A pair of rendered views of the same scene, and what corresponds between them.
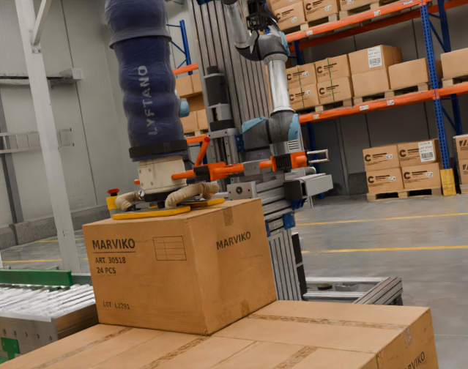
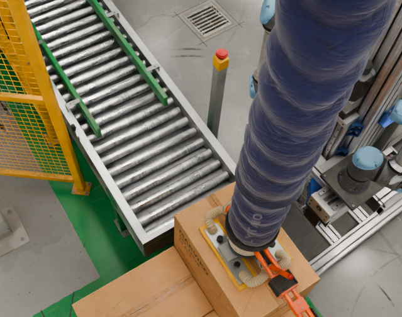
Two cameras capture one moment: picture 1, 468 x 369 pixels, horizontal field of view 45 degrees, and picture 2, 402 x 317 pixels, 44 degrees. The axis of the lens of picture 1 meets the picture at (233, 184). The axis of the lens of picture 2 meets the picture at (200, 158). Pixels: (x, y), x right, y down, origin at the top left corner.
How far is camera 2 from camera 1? 2.39 m
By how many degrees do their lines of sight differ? 57
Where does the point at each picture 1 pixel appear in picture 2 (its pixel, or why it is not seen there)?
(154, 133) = (249, 242)
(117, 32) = (245, 187)
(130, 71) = (245, 210)
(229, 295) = not seen: outside the picture
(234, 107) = (366, 100)
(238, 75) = (389, 88)
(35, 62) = not seen: outside the picture
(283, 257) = not seen: hidden behind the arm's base
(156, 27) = (287, 199)
